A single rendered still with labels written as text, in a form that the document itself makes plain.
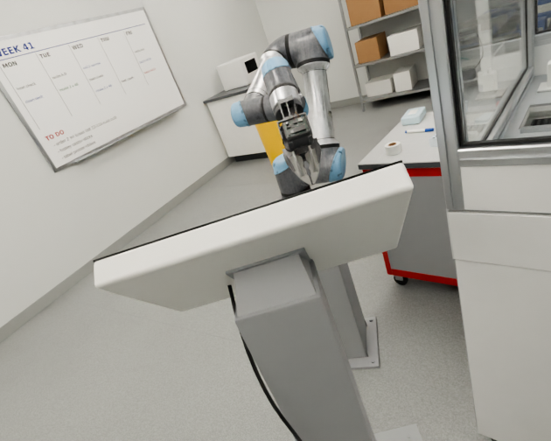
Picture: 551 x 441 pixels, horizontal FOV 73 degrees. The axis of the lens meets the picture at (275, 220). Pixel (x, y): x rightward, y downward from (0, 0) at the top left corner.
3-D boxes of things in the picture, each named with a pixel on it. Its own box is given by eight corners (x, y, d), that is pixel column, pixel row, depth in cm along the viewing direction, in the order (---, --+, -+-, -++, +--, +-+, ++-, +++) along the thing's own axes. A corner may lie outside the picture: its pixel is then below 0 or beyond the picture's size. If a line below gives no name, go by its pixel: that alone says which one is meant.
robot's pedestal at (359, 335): (314, 372, 174) (260, 241, 140) (319, 325, 199) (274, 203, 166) (380, 367, 165) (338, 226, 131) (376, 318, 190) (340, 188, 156)
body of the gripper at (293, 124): (281, 143, 83) (268, 101, 88) (288, 161, 91) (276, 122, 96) (313, 131, 82) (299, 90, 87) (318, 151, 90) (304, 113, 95)
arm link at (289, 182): (283, 181, 149) (274, 150, 143) (316, 176, 145) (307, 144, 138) (275, 196, 140) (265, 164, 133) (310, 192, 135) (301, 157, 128)
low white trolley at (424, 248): (387, 287, 206) (357, 164, 173) (425, 226, 244) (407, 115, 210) (509, 311, 168) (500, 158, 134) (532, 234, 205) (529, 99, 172)
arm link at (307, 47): (311, 185, 143) (293, 39, 139) (350, 179, 138) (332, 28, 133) (303, 185, 132) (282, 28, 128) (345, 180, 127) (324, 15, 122)
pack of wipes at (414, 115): (420, 123, 191) (419, 115, 189) (401, 126, 197) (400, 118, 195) (427, 113, 201) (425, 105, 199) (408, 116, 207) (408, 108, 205)
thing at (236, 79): (228, 164, 516) (191, 76, 462) (269, 133, 595) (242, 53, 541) (270, 159, 474) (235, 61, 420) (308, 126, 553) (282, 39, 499)
